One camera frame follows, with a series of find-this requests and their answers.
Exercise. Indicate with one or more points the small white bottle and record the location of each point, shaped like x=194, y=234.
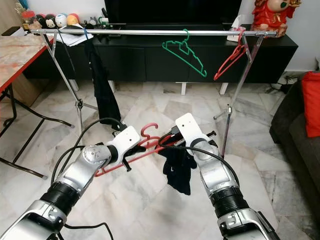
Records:
x=236, y=30

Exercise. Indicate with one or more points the blue plastic hanger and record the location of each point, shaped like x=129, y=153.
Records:
x=87, y=33

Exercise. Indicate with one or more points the black TV console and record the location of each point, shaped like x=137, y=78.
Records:
x=150, y=60

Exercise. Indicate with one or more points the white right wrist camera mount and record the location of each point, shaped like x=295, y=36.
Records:
x=191, y=129

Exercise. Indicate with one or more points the jar with red lid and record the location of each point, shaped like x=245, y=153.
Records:
x=28, y=21

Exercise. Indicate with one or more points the white papers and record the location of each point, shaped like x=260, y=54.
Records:
x=75, y=40

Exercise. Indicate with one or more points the black television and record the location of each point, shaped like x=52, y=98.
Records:
x=172, y=10

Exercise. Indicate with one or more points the red plastic hanger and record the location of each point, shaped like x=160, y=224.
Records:
x=115, y=167
x=232, y=56

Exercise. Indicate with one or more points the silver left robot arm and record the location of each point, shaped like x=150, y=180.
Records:
x=70, y=185

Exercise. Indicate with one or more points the dark grey sofa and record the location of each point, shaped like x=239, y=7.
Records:
x=297, y=150

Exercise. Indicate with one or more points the red figurine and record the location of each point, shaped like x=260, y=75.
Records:
x=272, y=14

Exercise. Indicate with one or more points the white round plush toy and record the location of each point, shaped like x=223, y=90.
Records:
x=61, y=20

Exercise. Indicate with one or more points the black shirt with white print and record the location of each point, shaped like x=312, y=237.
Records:
x=105, y=90

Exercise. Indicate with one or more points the chrome clothes rack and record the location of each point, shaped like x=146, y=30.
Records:
x=155, y=32

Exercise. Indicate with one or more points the navy garment with red stripes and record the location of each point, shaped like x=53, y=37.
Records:
x=180, y=172

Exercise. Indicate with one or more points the orange round plush toy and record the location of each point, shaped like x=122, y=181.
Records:
x=73, y=19

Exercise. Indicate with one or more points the green plastic hanger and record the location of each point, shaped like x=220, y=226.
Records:
x=184, y=51

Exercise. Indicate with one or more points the dark round plush toy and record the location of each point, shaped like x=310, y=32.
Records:
x=50, y=21

